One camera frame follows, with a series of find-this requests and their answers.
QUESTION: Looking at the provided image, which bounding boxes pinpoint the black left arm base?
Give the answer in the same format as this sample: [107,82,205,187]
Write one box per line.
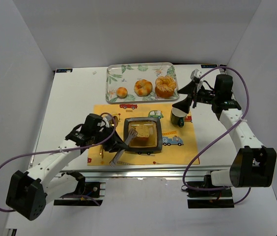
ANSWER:
[54,171,106,207]

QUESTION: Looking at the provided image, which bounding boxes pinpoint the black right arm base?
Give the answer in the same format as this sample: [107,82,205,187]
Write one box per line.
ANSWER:
[181,174,234,209]

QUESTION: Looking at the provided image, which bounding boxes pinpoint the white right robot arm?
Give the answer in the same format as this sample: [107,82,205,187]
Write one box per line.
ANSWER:
[170,69,277,191]

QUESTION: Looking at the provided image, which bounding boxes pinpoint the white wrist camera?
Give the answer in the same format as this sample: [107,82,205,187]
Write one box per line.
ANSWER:
[101,116,114,128]
[190,69,202,83]

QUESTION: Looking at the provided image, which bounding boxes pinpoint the sesame ring bread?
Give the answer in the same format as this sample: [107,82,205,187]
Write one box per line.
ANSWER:
[155,75,177,98]

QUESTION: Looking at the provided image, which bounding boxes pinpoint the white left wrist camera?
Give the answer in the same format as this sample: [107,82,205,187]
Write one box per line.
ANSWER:
[101,116,114,128]

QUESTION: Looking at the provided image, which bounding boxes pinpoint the twisted orange bread bun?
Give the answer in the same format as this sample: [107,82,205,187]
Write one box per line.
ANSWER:
[134,79,153,96]

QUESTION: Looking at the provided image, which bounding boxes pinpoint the floral white serving tray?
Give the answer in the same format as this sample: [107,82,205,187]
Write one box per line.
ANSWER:
[105,62,180,104]

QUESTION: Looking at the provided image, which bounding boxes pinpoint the gold spoon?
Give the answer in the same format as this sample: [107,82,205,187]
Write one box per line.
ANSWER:
[112,116,118,127]

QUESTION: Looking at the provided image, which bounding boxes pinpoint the yellow car pattern placemat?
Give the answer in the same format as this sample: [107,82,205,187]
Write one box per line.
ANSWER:
[94,103,197,165]

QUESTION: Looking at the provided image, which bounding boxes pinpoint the dark green mug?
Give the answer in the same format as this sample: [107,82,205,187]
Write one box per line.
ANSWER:
[170,107,188,127]

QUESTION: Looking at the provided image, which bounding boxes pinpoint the sliced brown bread loaf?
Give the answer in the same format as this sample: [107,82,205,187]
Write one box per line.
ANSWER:
[133,124,150,142]

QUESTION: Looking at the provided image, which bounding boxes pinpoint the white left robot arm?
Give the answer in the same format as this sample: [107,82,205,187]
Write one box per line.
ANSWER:
[6,113,128,221]

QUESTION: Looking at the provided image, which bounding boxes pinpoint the gold fork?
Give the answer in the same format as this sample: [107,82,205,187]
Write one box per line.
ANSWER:
[99,145,104,158]

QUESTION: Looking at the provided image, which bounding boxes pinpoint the small round bread roll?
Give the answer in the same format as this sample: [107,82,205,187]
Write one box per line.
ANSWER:
[116,87,128,98]

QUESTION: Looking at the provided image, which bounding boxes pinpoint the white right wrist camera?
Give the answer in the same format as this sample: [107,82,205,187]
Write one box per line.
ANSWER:
[190,69,202,83]

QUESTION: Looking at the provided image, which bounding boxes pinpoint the silver metal tongs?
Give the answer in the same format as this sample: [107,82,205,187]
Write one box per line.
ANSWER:
[110,128,138,167]

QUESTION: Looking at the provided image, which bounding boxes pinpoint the square black amber plate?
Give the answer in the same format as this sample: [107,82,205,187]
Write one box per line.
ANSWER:
[123,117,162,155]

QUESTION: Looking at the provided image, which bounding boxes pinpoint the aluminium table frame rail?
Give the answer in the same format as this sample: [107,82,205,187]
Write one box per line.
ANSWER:
[28,164,230,184]

